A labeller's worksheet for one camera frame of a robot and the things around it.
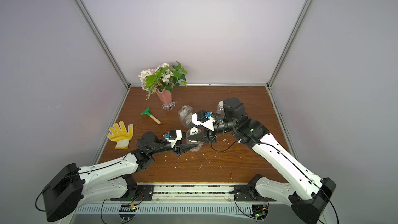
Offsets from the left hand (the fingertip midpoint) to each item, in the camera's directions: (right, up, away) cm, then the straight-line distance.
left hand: (195, 141), depth 65 cm
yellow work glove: (-46, -5, +26) cm, 53 cm away
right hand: (-2, +7, -8) cm, 11 cm away
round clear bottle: (-3, +1, -5) cm, 6 cm away
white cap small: (+14, +15, +24) cm, 32 cm away
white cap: (0, +6, -8) cm, 10 cm away
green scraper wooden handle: (-35, +9, +36) cm, 51 cm away
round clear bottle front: (+14, +11, +27) cm, 33 cm away
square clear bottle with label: (-8, +8, +26) cm, 28 cm away
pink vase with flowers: (-21, +28, +21) cm, 41 cm away
